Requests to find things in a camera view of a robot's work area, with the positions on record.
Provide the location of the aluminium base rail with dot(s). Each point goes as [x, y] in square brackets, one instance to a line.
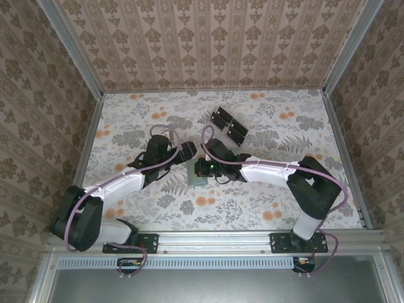
[214, 241]

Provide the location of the aluminium frame post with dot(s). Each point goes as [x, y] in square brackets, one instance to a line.
[72, 50]
[350, 47]

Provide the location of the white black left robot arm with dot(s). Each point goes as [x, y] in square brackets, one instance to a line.
[120, 187]

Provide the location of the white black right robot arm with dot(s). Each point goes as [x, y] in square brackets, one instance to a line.
[265, 173]

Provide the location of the grey rectangular block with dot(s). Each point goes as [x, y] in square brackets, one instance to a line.
[191, 173]

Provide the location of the black credit card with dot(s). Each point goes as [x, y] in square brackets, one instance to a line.
[235, 139]
[238, 124]
[222, 112]
[236, 131]
[219, 120]

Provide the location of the grey metal panel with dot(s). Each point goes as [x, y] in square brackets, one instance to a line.
[214, 287]

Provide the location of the aluminium side rail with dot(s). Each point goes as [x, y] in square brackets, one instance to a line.
[346, 158]
[92, 132]

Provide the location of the small black controller board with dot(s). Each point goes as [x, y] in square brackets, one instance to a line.
[129, 263]
[304, 262]

